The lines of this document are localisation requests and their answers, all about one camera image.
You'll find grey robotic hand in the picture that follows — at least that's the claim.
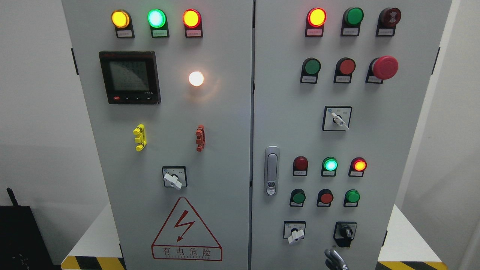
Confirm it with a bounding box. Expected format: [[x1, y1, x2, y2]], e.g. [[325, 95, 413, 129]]
[[324, 249, 349, 270]]

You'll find red push button lower middle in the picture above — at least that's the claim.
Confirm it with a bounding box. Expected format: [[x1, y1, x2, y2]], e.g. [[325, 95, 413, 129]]
[[316, 189, 334, 207]]

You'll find green push button lower right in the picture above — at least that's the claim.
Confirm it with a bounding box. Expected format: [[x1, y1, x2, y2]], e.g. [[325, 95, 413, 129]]
[[343, 189, 360, 207]]

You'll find green push button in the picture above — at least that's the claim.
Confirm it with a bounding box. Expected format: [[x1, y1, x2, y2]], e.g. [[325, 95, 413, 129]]
[[343, 189, 360, 207], [340, 7, 365, 36]]

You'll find green start button lower left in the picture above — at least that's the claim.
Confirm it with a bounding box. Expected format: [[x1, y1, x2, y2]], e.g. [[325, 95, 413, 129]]
[[289, 189, 306, 207]]

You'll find red push button second row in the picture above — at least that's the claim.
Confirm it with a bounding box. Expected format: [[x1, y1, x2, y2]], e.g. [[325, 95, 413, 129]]
[[334, 57, 356, 84]]

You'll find green push button second row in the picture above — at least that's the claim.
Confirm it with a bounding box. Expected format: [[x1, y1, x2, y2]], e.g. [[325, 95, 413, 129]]
[[300, 57, 321, 84]]

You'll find green push button top right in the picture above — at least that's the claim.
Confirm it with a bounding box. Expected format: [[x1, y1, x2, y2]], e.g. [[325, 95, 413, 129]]
[[340, 7, 365, 36]]

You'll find white platform with hazard stripes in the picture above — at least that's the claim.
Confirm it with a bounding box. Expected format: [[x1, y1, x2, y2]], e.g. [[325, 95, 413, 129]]
[[61, 205, 447, 270]]

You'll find green indicator lamp lower middle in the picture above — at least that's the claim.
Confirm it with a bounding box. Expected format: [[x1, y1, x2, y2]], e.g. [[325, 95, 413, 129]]
[[321, 157, 338, 177]]

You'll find green indicator lamp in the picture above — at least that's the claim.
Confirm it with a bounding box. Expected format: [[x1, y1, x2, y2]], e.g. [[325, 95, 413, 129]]
[[321, 157, 338, 177], [147, 9, 170, 38]]

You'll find red indicator lamp lower right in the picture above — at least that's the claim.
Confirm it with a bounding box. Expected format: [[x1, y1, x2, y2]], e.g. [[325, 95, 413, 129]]
[[348, 157, 367, 177]]

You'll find red indicator lamp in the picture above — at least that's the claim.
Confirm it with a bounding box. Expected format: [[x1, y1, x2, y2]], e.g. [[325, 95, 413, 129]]
[[348, 157, 367, 177], [292, 156, 308, 176]]

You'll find red indicator lamp lower left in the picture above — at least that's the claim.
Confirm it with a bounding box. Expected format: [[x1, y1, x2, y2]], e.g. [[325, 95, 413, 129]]
[[292, 156, 308, 176]]

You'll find red high voltage warning sticker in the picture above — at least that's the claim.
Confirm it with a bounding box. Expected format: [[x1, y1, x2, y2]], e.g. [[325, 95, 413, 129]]
[[151, 196, 223, 261]]

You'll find right grey cabinet door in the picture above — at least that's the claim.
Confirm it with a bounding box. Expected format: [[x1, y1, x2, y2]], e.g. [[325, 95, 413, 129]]
[[251, 0, 452, 270]]

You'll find grey cabinet door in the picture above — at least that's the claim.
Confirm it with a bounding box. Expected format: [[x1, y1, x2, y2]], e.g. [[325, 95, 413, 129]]
[[251, 0, 452, 270], [62, 0, 253, 270]]

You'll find red terminal connector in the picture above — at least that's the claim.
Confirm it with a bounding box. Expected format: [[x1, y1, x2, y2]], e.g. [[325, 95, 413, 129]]
[[195, 124, 206, 152]]

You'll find red mushroom emergency stop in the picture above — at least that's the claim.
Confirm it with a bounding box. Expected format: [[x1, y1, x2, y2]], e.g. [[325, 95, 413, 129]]
[[365, 56, 398, 84]]

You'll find yellow terminal connector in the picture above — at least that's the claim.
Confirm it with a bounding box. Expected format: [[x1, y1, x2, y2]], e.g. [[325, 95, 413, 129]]
[[133, 124, 147, 152]]

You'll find white glowing indicator lamp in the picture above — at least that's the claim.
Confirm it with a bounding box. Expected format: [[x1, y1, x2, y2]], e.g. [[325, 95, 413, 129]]
[[188, 71, 204, 87]]

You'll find left grey cabinet door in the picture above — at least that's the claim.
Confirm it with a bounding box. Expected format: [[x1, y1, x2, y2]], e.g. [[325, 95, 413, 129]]
[[62, 0, 253, 270]]

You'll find red-rimmed lamp right door top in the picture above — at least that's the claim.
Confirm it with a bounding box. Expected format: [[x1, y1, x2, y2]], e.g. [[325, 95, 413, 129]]
[[305, 7, 327, 37]]

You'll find dark red buzzer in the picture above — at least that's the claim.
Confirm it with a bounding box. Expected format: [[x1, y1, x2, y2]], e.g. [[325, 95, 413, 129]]
[[376, 7, 402, 36]]

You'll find black digital power meter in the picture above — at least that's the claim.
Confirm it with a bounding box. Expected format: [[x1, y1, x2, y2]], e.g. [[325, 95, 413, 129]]
[[98, 51, 161, 105]]

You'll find red-rimmed indicator lamp left door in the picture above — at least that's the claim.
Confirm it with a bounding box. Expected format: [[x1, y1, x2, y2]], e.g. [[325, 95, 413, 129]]
[[182, 9, 203, 38]]

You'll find green indicator lamp top left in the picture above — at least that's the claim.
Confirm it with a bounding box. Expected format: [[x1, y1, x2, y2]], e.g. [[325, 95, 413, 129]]
[[147, 9, 170, 38]]

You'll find black box with antenna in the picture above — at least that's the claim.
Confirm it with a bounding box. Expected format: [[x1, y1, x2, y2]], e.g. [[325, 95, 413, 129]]
[[0, 188, 54, 270]]

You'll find yellow indicator lamp top left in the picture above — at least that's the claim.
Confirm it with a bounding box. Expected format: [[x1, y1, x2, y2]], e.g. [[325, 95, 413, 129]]
[[111, 10, 134, 38]]

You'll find black rotary knob switch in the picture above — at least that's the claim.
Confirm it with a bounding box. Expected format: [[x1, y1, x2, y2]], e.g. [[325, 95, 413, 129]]
[[334, 222, 358, 248]]

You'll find lower white selector switch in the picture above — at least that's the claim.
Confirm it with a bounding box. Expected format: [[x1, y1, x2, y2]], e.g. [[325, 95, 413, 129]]
[[283, 220, 306, 245]]

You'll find silver door latch handle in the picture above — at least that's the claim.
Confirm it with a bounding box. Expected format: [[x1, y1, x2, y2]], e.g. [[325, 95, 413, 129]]
[[264, 146, 280, 195]]

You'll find upper right white selector switch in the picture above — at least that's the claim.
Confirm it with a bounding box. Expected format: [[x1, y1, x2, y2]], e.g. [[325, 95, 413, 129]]
[[322, 106, 353, 131]]

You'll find left door white selector switch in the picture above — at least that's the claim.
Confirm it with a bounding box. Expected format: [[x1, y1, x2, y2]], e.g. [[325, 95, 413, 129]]
[[162, 166, 188, 190]]

